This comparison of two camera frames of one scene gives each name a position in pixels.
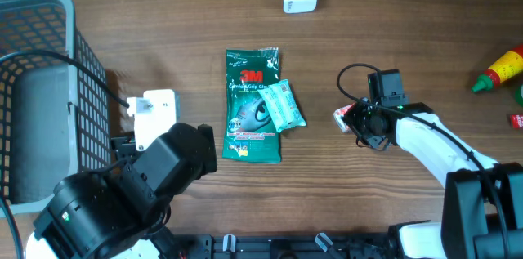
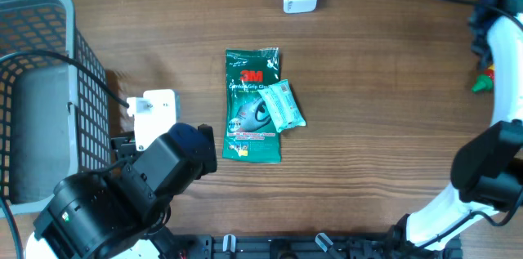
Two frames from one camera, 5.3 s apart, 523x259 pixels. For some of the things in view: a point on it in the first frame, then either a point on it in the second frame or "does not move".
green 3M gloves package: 250,133 does not move
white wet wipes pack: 282,106 does not move
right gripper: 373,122 -> 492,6
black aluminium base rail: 281,246 does not move
